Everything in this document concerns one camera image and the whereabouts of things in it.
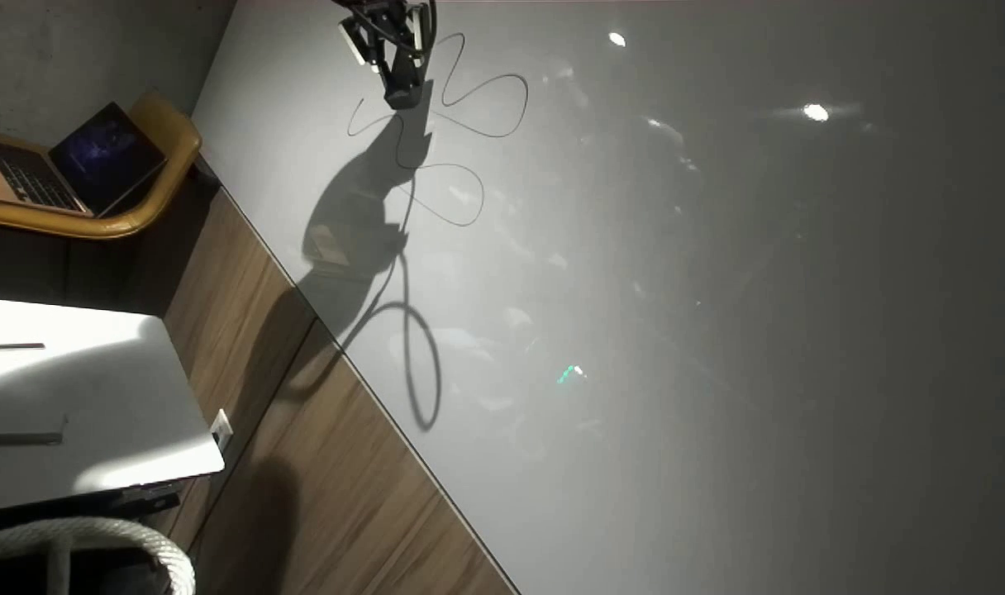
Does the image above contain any small white table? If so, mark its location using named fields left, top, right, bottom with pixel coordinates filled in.
left=0, top=295, right=229, bottom=515

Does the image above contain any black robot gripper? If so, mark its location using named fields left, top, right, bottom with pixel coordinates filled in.
left=341, top=0, right=435, bottom=92

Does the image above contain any open laptop computer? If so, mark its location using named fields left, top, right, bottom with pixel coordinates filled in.
left=0, top=98, right=168, bottom=220

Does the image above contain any thick grey marker strip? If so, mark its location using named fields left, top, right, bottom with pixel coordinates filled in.
left=0, top=414, right=74, bottom=446

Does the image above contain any large grey whiteboard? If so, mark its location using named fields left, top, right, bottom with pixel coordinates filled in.
left=189, top=0, right=1005, bottom=595

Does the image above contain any white wall socket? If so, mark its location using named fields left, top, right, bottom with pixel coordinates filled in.
left=206, top=407, right=237, bottom=457

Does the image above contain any laptop on wooden tray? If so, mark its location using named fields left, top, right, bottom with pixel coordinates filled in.
left=0, top=92, right=206, bottom=245

